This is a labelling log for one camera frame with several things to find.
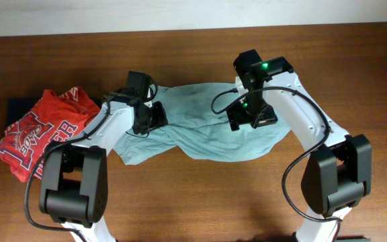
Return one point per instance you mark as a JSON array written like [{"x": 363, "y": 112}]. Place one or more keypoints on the light blue t-shirt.
[{"x": 199, "y": 132}]

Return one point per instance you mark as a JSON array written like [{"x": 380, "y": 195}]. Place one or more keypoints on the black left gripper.
[{"x": 158, "y": 115}]

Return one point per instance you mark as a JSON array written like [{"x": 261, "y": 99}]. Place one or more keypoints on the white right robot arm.
[{"x": 339, "y": 169}]

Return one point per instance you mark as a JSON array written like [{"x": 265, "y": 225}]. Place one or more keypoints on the dark navy folded garment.
[{"x": 19, "y": 107}]

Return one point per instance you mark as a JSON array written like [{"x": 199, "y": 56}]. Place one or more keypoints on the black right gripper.
[{"x": 236, "y": 117}]

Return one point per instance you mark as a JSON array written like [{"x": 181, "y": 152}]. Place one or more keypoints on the red printed t-shirt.
[{"x": 23, "y": 144}]

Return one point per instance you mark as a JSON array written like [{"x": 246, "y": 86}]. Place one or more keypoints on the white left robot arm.
[{"x": 74, "y": 186}]

